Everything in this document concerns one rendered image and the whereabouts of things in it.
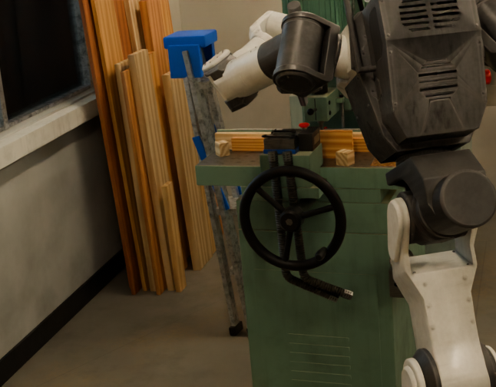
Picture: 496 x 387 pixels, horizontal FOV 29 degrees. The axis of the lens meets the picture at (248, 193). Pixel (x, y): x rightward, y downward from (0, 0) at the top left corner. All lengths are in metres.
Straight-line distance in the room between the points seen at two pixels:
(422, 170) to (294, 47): 0.37
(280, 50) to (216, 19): 3.28
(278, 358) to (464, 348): 0.96
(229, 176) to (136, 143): 1.34
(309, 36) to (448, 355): 0.71
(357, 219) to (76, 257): 1.78
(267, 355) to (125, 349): 0.99
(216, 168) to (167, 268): 1.53
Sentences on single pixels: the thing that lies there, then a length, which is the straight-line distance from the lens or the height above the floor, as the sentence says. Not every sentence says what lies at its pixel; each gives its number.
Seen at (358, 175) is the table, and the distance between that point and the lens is 2.62.
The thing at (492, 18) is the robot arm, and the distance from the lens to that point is 2.16.
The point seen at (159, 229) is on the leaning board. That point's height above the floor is 0.29.
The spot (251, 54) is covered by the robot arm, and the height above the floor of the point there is 1.29.
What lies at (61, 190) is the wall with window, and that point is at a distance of 4.02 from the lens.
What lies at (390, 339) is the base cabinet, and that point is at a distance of 2.78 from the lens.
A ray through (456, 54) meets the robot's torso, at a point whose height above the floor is 1.29.
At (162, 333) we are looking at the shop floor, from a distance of 3.87.
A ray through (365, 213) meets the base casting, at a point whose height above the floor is 0.77.
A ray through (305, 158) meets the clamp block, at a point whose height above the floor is 0.95.
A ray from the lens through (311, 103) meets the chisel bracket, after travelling 2.72.
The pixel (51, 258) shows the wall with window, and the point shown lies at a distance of 3.96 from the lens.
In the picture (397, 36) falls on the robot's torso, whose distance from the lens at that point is 1.91.
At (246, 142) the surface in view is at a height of 0.93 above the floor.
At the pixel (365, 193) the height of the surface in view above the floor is 0.83.
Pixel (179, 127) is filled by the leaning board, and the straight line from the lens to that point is 4.27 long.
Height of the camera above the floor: 1.62
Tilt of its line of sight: 17 degrees down
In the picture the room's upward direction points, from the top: 5 degrees counter-clockwise
